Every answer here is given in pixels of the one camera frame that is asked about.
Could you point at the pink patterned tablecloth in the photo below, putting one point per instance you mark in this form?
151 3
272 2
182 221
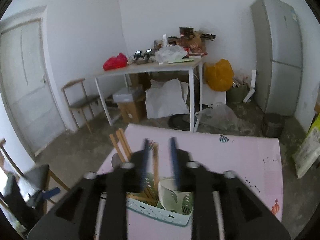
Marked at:
255 160

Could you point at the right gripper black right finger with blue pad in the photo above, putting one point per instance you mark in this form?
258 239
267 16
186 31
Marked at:
223 206

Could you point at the silver refrigerator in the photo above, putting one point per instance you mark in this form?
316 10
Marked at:
279 52

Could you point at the cardboard box under table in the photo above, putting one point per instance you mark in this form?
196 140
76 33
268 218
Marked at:
133 112

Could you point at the green yellow rice bag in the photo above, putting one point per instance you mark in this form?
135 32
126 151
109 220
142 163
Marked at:
308 152

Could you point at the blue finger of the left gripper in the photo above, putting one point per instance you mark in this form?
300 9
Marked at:
51 192

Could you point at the white side table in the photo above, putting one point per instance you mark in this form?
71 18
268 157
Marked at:
194 69

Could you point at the red plastic bag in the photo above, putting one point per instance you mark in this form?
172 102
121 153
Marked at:
115 62

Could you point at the clutter pile on table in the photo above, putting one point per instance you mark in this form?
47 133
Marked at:
193 42

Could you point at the white sack under table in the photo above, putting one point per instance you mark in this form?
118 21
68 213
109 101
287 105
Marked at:
164 99

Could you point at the wooden chair dark seat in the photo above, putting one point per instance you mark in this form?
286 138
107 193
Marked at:
85 102

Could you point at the mint utensil holder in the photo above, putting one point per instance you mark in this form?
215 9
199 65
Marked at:
163 202

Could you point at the clear plastic bag on floor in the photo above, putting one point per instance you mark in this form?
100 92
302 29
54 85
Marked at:
219 116

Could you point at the yellow plastic bag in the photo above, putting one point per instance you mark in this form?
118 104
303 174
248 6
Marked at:
219 76

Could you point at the white door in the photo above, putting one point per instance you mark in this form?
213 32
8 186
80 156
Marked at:
27 91

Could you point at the green bucket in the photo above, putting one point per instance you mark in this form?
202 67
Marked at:
237 94

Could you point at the wooden chopstick bundle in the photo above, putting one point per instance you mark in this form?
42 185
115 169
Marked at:
121 145

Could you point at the clear plastic bag on table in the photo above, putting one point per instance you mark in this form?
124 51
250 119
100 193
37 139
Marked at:
170 54

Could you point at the metal spoon in holder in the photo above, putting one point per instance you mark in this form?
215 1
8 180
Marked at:
115 161

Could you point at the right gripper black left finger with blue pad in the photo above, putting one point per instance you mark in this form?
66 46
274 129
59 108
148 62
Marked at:
75 215

